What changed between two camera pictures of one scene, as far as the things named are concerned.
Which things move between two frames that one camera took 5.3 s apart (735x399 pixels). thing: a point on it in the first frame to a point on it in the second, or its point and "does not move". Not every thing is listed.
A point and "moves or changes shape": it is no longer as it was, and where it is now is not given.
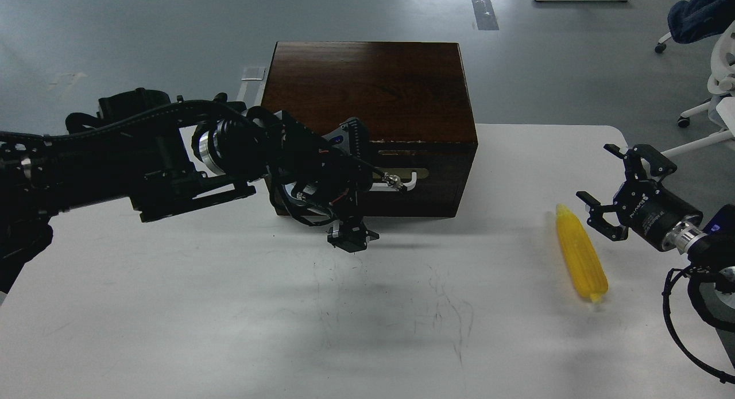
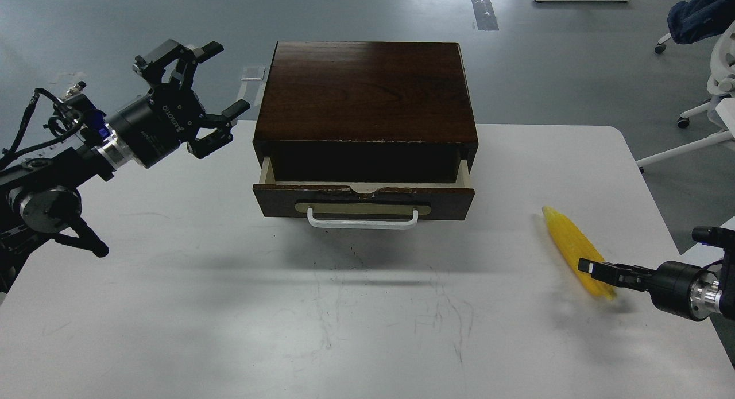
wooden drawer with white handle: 434,173 moves or changes shape
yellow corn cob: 587,276 moves or changes shape
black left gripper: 320,178 to 150,127
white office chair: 722,84 does not move
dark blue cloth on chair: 708,14 does not move
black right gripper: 650,211 to 669,283
